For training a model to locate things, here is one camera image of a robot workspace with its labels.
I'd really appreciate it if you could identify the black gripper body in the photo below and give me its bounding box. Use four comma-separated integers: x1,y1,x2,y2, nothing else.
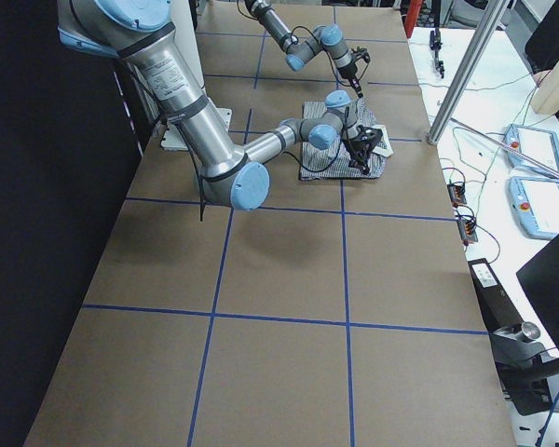
338,63,360,88
344,132,371,170

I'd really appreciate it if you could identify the striped polo shirt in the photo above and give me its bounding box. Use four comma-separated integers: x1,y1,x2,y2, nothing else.
299,99,393,181

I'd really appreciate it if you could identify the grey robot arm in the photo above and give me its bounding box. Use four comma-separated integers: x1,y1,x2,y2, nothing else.
57,1,381,210
244,1,371,98

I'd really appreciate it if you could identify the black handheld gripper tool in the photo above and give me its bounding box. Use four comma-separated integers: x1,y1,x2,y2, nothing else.
429,26,445,79

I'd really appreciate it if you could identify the orange electronics board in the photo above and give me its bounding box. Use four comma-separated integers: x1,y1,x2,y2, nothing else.
457,215,478,247
447,183,467,208

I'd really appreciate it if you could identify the long metal rod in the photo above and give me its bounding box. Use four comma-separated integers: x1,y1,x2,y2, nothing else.
450,117,559,179

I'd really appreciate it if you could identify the far teach pendant tablet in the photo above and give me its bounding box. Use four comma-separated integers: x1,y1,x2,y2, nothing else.
503,124,559,181

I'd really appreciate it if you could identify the teach pendant tablet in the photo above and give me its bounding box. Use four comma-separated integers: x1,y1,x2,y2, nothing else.
503,124,559,181
507,176,559,240

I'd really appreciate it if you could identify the near teach pendant tablet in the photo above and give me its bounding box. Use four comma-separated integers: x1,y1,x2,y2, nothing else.
507,176,559,240

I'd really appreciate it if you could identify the black box white label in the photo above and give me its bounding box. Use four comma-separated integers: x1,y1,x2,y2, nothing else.
468,258,524,332

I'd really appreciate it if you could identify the seated person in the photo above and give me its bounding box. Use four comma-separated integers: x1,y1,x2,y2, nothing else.
531,61,559,115

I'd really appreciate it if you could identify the black monitor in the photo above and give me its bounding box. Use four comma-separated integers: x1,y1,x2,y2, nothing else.
516,234,559,349

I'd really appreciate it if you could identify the metal cylinder stand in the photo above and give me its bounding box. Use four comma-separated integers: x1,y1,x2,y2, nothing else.
487,319,559,416

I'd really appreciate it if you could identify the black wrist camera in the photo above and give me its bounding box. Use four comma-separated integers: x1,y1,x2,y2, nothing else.
350,47,371,64
354,125,383,161

